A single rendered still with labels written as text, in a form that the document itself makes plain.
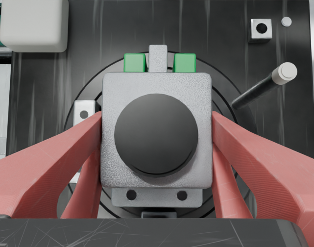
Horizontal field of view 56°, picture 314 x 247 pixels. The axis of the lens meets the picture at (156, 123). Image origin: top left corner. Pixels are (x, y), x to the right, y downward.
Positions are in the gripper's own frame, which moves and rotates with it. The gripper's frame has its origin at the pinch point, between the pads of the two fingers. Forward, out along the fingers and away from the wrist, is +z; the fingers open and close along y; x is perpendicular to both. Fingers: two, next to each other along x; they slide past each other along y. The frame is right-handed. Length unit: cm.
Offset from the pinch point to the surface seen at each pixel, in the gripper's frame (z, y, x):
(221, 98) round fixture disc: 8.5, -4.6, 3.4
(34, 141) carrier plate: 8.1, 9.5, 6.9
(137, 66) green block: 5.3, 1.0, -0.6
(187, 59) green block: 5.5, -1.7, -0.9
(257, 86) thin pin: 3.9, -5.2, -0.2
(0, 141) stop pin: 8.5, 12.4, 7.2
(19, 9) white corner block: 13.1, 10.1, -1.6
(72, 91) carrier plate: 10.7, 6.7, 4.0
